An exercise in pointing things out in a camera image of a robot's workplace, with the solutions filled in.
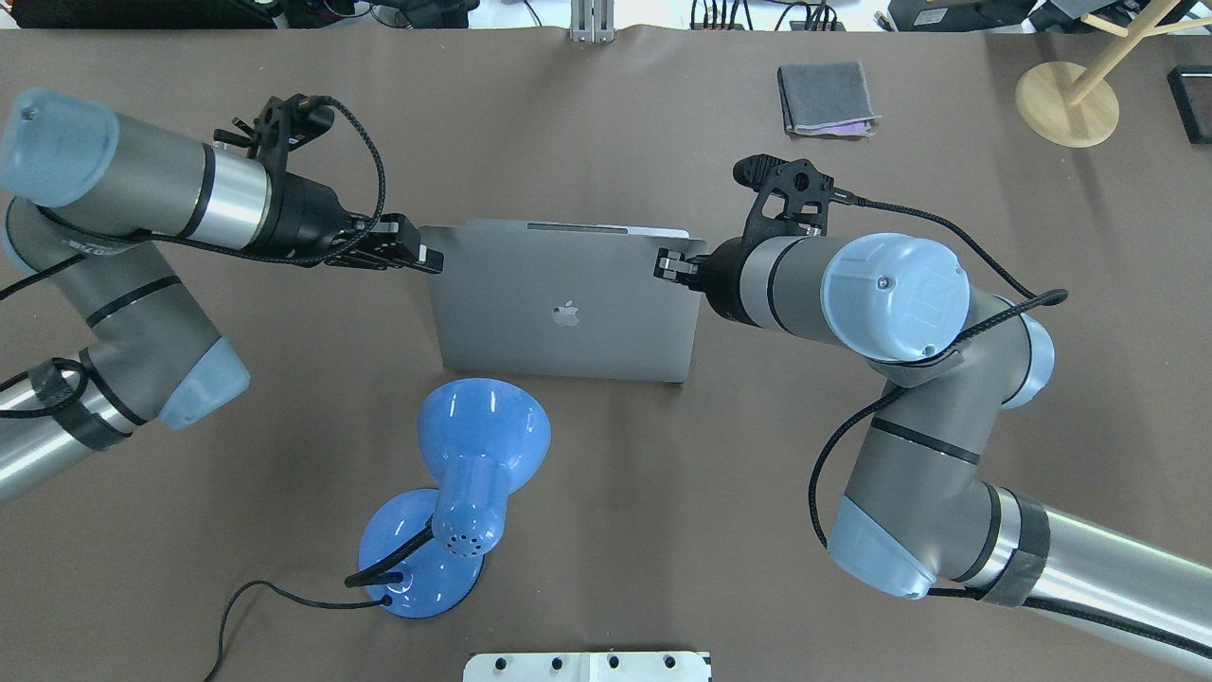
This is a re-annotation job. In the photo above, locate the grey folded cloth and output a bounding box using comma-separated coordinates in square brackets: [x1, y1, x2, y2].
[776, 61, 880, 137]

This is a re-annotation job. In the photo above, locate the left black braided cable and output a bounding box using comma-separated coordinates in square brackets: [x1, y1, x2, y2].
[0, 94, 387, 422]

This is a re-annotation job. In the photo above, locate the wooden cup rack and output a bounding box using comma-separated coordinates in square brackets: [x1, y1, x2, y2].
[1014, 1, 1211, 150]

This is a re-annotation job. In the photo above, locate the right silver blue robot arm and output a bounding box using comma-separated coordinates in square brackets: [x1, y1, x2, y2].
[654, 233, 1210, 674]

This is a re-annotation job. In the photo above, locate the aluminium frame post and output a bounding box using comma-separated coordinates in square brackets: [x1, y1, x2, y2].
[568, 0, 614, 44]

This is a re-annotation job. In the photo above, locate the right black braided cable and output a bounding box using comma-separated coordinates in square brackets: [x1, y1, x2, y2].
[808, 194, 1212, 664]

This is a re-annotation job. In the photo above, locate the grey laptop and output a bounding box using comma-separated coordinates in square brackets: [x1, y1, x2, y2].
[421, 219, 708, 383]

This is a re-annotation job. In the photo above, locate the blue desk lamp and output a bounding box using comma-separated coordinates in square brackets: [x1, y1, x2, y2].
[345, 377, 551, 619]

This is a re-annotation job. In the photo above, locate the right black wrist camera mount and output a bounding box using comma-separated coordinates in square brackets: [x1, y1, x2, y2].
[732, 154, 858, 243]

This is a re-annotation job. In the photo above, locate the black lamp power cord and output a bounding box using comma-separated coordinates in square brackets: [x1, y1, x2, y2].
[204, 580, 394, 682]

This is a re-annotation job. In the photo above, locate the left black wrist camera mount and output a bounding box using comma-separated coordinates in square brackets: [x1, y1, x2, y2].
[212, 94, 336, 157]

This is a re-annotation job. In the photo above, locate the metal glass rack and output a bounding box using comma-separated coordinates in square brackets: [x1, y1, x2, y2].
[1166, 64, 1211, 144]

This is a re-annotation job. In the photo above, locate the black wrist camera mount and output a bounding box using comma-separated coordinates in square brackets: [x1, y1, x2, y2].
[732, 154, 858, 243]
[212, 94, 336, 157]

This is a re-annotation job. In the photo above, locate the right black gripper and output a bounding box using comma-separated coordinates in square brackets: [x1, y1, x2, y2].
[654, 237, 758, 327]

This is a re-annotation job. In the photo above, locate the black braided cable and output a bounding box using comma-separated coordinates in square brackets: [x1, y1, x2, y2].
[0, 94, 387, 422]
[808, 194, 1212, 664]

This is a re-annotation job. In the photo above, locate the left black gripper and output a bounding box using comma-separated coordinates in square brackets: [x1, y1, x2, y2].
[248, 172, 444, 275]

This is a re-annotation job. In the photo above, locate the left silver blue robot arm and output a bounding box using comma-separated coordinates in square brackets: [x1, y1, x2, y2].
[1, 88, 444, 502]

